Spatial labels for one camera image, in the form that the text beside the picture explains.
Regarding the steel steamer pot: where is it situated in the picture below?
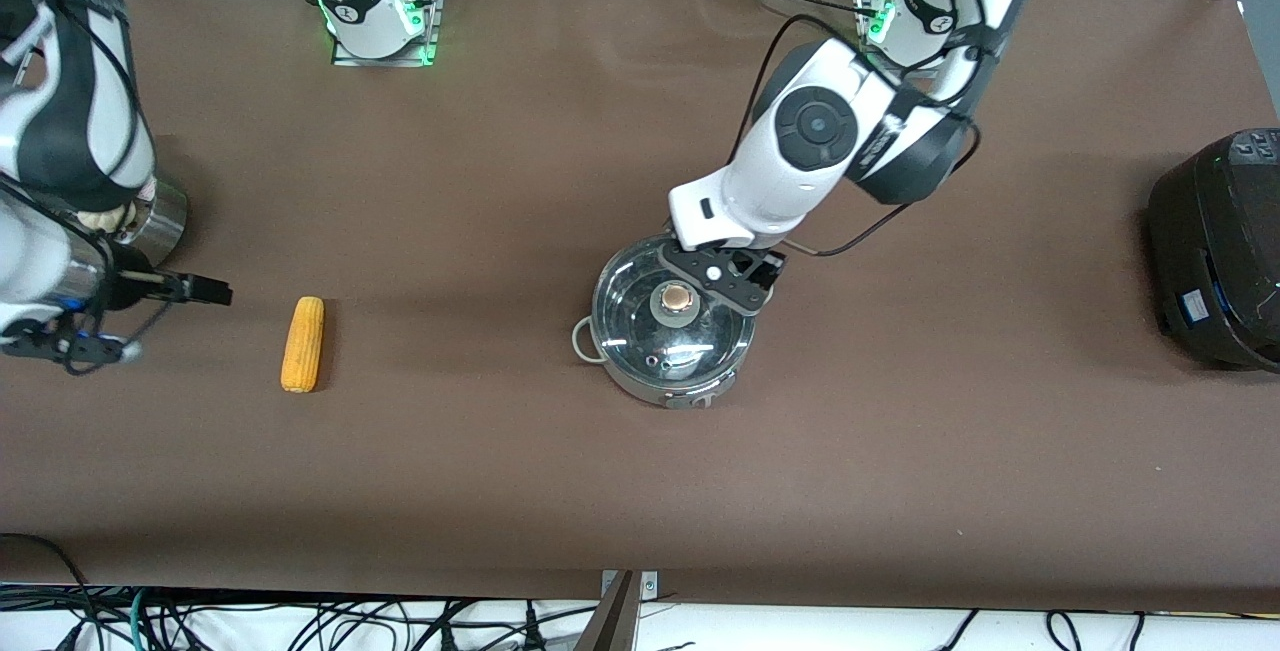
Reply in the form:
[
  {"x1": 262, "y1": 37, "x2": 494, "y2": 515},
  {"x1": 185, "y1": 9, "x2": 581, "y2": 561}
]
[{"x1": 100, "y1": 176, "x2": 189, "y2": 267}]

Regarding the steel pot with handles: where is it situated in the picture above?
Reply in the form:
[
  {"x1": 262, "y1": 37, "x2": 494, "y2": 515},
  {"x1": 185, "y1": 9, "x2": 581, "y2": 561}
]
[{"x1": 572, "y1": 236, "x2": 761, "y2": 410}]

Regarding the small metal table bracket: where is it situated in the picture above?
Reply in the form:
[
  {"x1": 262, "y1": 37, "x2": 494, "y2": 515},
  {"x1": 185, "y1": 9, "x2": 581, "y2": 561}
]
[{"x1": 600, "y1": 571, "x2": 659, "y2": 600}]

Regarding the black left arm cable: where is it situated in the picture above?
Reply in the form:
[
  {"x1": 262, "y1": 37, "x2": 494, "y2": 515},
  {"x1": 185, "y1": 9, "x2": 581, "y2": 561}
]
[{"x1": 735, "y1": 16, "x2": 986, "y2": 257}]

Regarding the black rice cooker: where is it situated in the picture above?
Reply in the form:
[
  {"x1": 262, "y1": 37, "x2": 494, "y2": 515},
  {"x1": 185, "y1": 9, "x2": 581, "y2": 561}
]
[{"x1": 1147, "y1": 128, "x2": 1280, "y2": 372}]

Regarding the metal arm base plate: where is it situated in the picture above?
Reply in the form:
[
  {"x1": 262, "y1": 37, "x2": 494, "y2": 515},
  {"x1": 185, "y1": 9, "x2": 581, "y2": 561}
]
[
  {"x1": 332, "y1": 0, "x2": 441, "y2": 67},
  {"x1": 858, "y1": 0, "x2": 966, "y2": 80}
]

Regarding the glass pot lid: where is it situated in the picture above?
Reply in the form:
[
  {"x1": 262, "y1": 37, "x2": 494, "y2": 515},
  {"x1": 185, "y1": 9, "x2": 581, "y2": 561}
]
[{"x1": 590, "y1": 236, "x2": 758, "y2": 382}]

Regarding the brown table cover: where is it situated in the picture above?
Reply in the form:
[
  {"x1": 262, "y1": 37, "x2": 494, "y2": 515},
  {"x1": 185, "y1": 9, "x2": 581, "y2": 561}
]
[{"x1": 0, "y1": 0, "x2": 1280, "y2": 612}]

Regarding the dark metal post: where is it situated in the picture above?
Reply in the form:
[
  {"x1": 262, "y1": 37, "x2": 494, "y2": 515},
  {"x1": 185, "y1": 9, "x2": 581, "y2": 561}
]
[{"x1": 572, "y1": 571, "x2": 641, "y2": 651}]

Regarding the yellow corn cob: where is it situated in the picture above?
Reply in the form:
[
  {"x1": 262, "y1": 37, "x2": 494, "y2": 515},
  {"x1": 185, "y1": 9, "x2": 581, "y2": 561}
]
[{"x1": 280, "y1": 296, "x2": 326, "y2": 394}]

